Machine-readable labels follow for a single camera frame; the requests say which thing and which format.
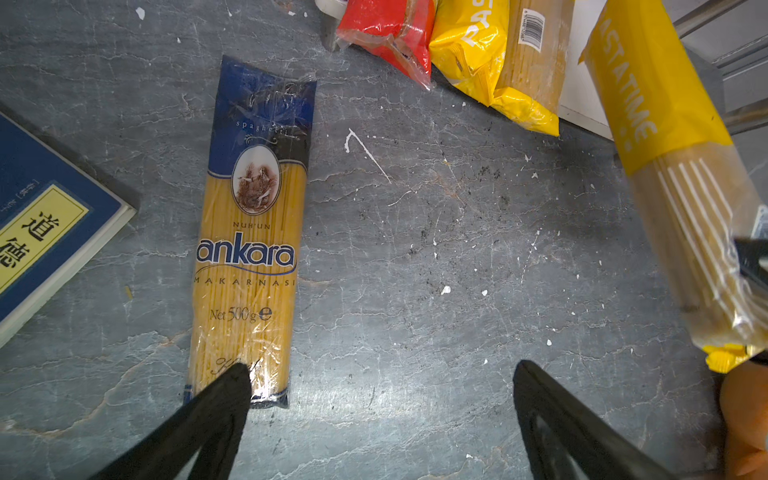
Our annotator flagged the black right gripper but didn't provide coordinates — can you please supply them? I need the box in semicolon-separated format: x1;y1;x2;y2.
732;237;767;296

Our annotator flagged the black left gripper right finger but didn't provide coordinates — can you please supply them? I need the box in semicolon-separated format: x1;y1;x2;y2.
513;360;675;479

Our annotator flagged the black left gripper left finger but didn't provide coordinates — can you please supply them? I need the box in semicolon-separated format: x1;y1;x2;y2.
92;363;251;479

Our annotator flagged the yellow Pastatime spaghetti bag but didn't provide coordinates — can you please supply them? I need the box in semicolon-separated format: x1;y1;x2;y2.
429;0;575;137

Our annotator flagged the red label spaghetti bag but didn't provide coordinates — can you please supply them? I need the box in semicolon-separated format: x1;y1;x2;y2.
336;0;436;90

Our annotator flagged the white two-tier shelf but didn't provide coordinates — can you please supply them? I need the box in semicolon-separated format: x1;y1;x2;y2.
560;1;767;139

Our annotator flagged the orange shark plush toy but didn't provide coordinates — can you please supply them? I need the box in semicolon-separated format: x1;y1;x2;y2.
719;361;767;479

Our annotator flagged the blue hardcover book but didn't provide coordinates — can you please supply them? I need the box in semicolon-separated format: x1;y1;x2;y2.
1;115;136;343

